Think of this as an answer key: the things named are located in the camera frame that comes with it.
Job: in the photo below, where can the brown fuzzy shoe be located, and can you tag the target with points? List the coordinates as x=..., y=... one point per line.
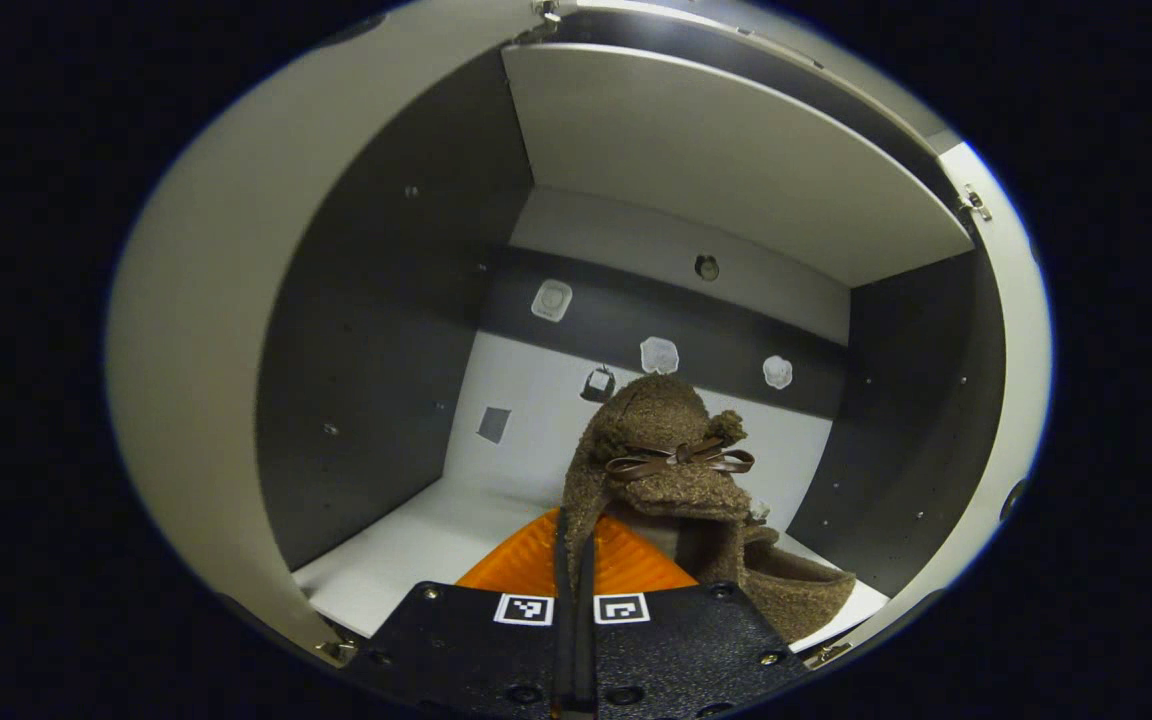
x=801, y=590
x=656, y=420

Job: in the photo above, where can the white cabinet door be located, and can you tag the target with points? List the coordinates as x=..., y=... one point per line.
x=1021, y=350
x=206, y=300

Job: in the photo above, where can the white shoe cabinet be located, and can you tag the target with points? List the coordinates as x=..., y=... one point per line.
x=386, y=330

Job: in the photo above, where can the white cabinet shelf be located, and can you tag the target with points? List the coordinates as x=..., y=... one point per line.
x=716, y=160

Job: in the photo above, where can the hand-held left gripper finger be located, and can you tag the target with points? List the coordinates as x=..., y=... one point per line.
x=586, y=640
x=564, y=640

